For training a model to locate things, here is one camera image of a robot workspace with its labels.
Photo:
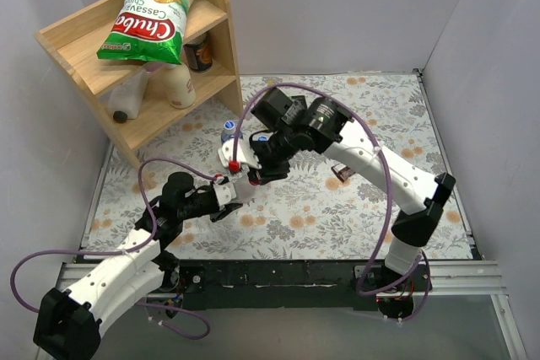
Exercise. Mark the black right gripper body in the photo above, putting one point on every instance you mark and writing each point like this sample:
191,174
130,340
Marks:
270,169

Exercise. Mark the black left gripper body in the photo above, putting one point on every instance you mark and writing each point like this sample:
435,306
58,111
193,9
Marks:
229,209

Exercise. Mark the blue label water bottle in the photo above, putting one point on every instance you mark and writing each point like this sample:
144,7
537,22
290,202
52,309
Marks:
228,131

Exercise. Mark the red label water bottle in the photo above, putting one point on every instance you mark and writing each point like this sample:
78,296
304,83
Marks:
244,189

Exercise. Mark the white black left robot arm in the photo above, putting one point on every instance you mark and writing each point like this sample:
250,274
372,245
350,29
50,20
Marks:
72,322

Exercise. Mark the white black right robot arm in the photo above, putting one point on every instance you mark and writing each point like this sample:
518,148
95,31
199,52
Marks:
328,127

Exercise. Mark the cream plastic bottle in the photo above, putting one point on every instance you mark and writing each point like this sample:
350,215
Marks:
178,86

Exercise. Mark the clear bottle black cap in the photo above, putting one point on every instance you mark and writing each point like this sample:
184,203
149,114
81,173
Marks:
125,100

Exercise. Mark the brown snack packet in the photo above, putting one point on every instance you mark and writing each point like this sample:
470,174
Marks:
342,172

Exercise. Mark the floral table mat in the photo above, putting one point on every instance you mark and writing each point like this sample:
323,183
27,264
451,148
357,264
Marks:
309,215

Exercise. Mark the dark orange drink can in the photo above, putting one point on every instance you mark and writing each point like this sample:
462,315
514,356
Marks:
198,53

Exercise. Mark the green cassava chips bag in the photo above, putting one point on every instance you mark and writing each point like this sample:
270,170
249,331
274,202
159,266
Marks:
147,31

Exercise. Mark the wooden shelf rack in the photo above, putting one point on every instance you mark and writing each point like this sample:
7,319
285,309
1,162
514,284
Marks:
73,42

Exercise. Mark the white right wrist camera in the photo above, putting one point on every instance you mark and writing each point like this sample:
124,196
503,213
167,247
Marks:
235,154

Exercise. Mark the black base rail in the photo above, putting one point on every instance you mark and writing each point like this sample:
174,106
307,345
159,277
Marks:
271,284

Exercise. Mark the aluminium frame rail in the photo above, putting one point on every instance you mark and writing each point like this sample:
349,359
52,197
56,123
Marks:
456,278

